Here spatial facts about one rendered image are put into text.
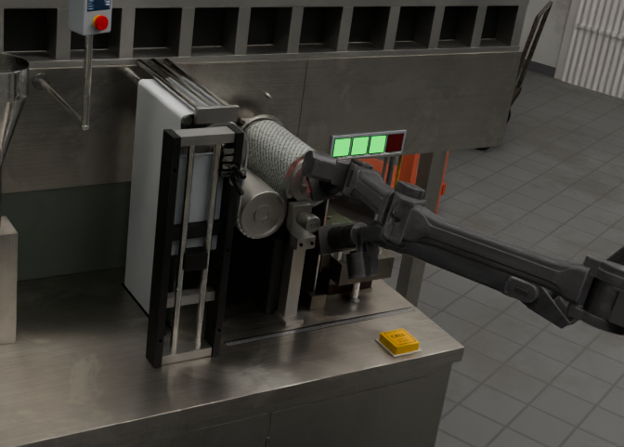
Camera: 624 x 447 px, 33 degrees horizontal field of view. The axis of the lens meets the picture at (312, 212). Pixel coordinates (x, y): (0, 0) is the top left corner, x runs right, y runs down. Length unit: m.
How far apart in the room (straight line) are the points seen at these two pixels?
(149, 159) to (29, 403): 0.61
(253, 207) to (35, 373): 0.61
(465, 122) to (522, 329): 1.71
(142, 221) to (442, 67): 1.02
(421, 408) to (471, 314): 2.06
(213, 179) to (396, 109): 0.91
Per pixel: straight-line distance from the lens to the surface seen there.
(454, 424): 3.96
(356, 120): 2.92
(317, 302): 2.64
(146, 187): 2.47
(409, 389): 2.62
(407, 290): 3.55
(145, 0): 2.52
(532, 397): 4.24
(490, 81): 3.17
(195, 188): 2.22
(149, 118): 2.41
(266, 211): 2.46
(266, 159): 2.54
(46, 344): 2.43
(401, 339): 2.54
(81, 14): 2.12
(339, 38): 2.81
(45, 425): 2.18
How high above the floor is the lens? 2.18
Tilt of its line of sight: 24 degrees down
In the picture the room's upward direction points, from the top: 8 degrees clockwise
